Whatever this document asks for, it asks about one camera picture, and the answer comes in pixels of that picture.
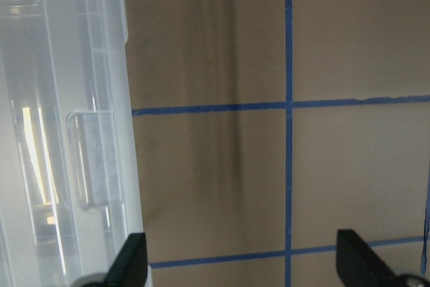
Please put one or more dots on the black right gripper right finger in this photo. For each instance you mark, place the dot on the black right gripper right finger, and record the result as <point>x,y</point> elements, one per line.
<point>357,264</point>

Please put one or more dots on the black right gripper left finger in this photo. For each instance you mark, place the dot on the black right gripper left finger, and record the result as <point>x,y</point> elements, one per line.
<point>130,268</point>

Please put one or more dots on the clear plastic box lid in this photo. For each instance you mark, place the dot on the clear plastic box lid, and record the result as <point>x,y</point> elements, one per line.
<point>62,207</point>

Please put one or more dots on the clear plastic storage box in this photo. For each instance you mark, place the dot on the clear plastic storage box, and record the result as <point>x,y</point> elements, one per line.
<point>129,166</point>

